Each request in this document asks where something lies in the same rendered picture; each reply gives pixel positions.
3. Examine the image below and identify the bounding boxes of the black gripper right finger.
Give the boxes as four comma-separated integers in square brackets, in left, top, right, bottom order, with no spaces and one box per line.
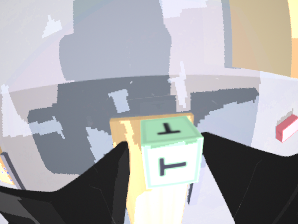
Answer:
[201,132,298,224]

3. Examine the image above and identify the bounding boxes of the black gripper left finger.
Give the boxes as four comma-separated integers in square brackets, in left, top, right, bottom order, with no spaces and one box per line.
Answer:
[0,141,130,224]

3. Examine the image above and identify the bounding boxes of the white and green cube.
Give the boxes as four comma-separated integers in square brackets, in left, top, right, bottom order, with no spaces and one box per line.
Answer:
[140,116,204,189]

